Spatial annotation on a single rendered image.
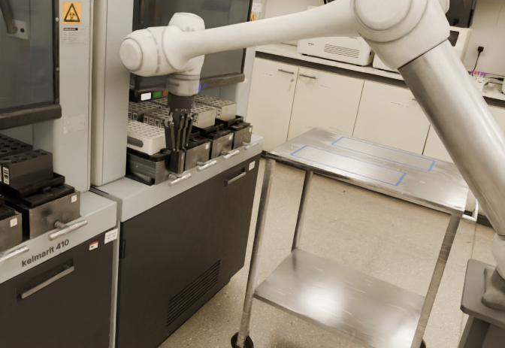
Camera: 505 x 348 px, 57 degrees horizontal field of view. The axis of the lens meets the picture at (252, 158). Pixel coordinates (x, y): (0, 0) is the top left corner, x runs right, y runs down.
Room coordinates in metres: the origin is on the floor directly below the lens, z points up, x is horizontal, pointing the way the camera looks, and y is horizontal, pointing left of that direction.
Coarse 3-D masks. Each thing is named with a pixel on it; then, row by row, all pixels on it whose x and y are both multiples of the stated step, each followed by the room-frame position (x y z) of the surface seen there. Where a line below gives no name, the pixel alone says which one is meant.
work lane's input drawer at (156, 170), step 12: (132, 156) 1.24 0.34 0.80; (144, 156) 1.24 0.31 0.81; (156, 156) 1.23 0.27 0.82; (168, 156) 1.26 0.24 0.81; (132, 168) 1.24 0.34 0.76; (144, 168) 1.22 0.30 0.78; (156, 168) 1.21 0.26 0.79; (168, 168) 1.26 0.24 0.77; (156, 180) 1.21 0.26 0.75; (180, 180) 1.24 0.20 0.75
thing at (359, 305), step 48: (288, 144) 1.51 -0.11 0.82; (336, 144) 1.60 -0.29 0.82; (384, 192) 1.24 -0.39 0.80; (432, 192) 1.25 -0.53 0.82; (288, 288) 1.47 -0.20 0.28; (336, 288) 1.51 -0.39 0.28; (384, 288) 1.56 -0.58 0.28; (432, 288) 1.15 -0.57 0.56; (240, 336) 1.40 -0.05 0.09; (384, 336) 1.28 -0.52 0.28
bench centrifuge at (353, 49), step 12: (324, 0) 3.90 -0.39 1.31; (300, 48) 3.59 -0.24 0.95; (312, 48) 3.54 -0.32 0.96; (324, 48) 3.50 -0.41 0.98; (336, 48) 3.47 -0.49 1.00; (348, 48) 3.43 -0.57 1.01; (360, 48) 3.38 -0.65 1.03; (348, 60) 3.41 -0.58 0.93; (360, 60) 3.37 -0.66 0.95; (372, 60) 3.51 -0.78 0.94
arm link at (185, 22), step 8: (176, 16) 1.23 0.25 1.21; (184, 16) 1.22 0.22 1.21; (192, 16) 1.23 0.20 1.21; (168, 24) 1.24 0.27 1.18; (176, 24) 1.21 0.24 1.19; (184, 24) 1.21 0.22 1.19; (192, 24) 1.22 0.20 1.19; (200, 24) 1.24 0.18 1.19; (200, 56) 1.23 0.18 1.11; (192, 64) 1.21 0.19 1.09; (200, 64) 1.24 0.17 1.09; (176, 72) 1.22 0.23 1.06; (184, 72) 1.22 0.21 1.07; (192, 72) 1.23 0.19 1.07
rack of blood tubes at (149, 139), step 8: (128, 120) 1.39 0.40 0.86; (128, 128) 1.32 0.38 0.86; (136, 128) 1.32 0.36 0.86; (144, 128) 1.33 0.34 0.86; (152, 128) 1.34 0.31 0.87; (128, 136) 1.39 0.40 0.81; (136, 136) 1.26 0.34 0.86; (144, 136) 1.25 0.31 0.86; (152, 136) 1.26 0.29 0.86; (160, 136) 1.27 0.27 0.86; (128, 144) 1.27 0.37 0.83; (136, 144) 1.33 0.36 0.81; (144, 144) 1.25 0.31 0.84; (152, 144) 1.24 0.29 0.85; (160, 144) 1.27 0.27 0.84; (144, 152) 1.24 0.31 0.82; (152, 152) 1.24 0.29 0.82
